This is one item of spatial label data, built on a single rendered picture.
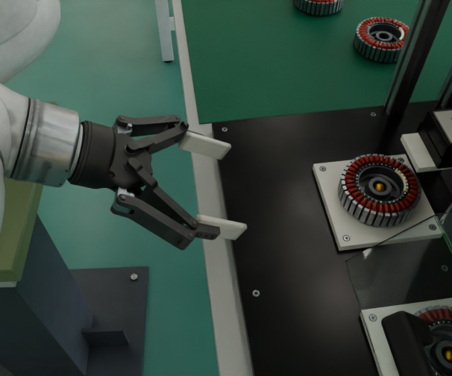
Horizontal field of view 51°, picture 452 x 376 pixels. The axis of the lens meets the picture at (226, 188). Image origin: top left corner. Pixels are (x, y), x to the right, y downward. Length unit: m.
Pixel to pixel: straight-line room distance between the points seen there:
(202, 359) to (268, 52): 0.85
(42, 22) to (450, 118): 0.59
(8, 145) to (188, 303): 1.05
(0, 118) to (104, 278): 1.08
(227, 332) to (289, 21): 0.70
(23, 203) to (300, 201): 0.41
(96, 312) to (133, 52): 1.25
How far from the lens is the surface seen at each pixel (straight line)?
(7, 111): 0.52
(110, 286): 1.52
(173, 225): 0.54
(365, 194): 0.69
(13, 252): 0.71
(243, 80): 0.93
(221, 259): 0.68
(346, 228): 0.69
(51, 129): 0.52
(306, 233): 0.69
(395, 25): 1.07
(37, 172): 0.53
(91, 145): 0.54
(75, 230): 1.67
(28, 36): 0.78
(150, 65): 2.20
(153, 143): 0.60
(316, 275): 0.66
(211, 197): 0.74
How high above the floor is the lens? 1.35
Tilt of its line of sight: 53 degrees down
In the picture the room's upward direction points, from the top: straight up
